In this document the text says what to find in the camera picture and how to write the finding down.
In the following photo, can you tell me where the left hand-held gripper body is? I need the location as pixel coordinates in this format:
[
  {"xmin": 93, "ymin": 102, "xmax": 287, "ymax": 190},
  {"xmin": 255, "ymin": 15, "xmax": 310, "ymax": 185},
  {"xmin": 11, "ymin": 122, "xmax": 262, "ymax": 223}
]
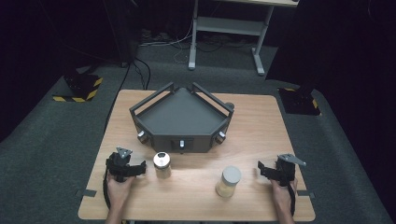
[{"xmin": 106, "ymin": 147, "xmax": 135, "ymax": 184}]

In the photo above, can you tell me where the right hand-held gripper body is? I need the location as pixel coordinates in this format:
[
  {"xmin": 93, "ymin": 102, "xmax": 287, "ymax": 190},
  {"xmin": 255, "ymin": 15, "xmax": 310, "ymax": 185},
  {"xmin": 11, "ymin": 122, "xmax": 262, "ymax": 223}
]
[{"xmin": 274, "ymin": 153, "xmax": 307, "ymax": 188}]

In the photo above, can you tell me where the glass jar with silver lid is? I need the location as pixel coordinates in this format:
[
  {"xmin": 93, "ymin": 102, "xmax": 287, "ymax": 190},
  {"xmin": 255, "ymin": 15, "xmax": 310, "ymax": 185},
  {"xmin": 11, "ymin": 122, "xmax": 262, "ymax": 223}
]
[{"xmin": 152, "ymin": 151, "xmax": 173, "ymax": 180}]

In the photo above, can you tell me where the glass jar with grey lid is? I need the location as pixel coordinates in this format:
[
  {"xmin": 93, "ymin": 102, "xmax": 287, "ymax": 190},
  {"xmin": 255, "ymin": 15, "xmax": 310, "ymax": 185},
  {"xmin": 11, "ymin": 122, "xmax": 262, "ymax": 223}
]
[{"xmin": 215, "ymin": 165, "xmax": 243, "ymax": 199}]

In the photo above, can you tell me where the dark grey corner rack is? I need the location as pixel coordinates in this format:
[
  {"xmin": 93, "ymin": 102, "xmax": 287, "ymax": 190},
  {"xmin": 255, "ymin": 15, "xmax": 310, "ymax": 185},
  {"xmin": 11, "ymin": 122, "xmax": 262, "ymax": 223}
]
[{"xmin": 129, "ymin": 81, "xmax": 235, "ymax": 154}]

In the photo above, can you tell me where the person's right hand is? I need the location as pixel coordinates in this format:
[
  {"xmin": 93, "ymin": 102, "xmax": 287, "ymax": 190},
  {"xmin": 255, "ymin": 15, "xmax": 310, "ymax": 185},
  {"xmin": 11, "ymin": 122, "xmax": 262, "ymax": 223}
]
[{"xmin": 269, "ymin": 178, "xmax": 299, "ymax": 213}]

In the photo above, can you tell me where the person's left hand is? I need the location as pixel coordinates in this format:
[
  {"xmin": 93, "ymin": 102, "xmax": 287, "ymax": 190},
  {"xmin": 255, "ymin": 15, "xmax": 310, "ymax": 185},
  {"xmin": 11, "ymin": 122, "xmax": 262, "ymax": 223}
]
[{"xmin": 106, "ymin": 172, "xmax": 135, "ymax": 210}]

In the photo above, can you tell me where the dark tape strip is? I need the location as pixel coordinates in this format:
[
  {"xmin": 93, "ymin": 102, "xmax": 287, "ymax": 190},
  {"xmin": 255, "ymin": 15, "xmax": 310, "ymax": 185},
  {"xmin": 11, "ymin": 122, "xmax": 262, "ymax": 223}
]
[
  {"xmin": 296, "ymin": 189, "xmax": 317, "ymax": 200},
  {"xmin": 76, "ymin": 189, "xmax": 98, "ymax": 198}
]

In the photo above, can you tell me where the black yellow striped stand base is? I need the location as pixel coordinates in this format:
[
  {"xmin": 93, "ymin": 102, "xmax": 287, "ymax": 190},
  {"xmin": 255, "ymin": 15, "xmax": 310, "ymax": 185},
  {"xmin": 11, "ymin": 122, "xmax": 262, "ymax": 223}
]
[
  {"xmin": 277, "ymin": 86, "xmax": 322, "ymax": 117},
  {"xmin": 51, "ymin": 72, "xmax": 104, "ymax": 104}
]

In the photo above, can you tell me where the black curtain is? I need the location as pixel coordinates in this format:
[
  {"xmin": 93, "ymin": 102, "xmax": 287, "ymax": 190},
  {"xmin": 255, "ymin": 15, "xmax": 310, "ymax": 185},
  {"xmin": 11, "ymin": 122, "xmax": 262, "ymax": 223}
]
[{"xmin": 265, "ymin": 0, "xmax": 396, "ymax": 97}]

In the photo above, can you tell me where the black stand column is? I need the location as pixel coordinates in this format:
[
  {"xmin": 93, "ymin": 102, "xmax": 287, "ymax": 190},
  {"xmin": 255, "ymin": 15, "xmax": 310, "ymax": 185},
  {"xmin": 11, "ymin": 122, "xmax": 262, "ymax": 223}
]
[{"xmin": 102, "ymin": 0, "xmax": 139, "ymax": 68}]

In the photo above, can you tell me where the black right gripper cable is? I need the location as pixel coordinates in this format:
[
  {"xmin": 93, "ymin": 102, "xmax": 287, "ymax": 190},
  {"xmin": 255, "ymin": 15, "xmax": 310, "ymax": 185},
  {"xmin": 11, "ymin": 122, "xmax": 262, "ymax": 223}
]
[{"xmin": 288, "ymin": 183, "xmax": 297, "ymax": 217}]

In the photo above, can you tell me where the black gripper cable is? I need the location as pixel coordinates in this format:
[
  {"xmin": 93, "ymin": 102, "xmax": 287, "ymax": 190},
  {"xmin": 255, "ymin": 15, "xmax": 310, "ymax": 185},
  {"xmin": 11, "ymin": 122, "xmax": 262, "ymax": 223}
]
[
  {"xmin": 102, "ymin": 167, "xmax": 112, "ymax": 210},
  {"xmin": 288, "ymin": 183, "xmax": 297, "ymax": 217}
]

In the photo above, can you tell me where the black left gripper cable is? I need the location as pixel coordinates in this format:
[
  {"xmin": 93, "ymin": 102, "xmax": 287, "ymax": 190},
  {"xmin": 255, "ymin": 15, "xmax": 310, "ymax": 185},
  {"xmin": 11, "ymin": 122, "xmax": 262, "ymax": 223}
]
[{"xmin": 102, "ymin": 167, "xmax": 112, "ymax": 210}]

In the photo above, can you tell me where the black floor cable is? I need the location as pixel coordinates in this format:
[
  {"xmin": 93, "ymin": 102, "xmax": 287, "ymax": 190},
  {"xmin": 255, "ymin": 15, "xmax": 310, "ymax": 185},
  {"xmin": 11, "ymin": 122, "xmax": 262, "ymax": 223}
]
[{"xmin": 104, "ymin": 57, "xmax": 152, "ymax": 133}]

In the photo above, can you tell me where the white floor cable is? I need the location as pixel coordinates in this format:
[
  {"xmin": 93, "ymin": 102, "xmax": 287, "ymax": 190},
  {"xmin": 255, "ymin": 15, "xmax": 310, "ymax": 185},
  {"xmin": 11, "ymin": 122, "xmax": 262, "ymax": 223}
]
[{"xmin": 138, "ymin": 21, "xmax": 195, "ymax": 63}]

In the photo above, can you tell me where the grey metal table frame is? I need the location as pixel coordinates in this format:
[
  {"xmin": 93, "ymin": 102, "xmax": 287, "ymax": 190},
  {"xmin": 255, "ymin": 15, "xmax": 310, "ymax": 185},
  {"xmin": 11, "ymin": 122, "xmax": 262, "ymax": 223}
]
[{"xmin": 188, "ymin": 0, "xmax": 302, "ymax": 77}]

